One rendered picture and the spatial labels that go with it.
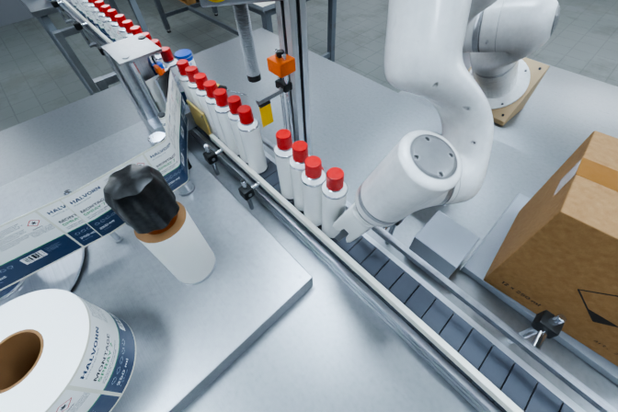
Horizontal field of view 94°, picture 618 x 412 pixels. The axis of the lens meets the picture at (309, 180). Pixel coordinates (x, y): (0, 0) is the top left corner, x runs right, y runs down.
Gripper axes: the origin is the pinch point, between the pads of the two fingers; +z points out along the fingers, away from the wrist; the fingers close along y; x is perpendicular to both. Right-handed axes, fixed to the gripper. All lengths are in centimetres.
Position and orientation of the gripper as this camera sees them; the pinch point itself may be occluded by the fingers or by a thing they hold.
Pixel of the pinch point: (348, 228)
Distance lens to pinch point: 63.6
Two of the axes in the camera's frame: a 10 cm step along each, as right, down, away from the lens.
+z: -2.0, 4.2, 8.8
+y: -7.3, 5.4, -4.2
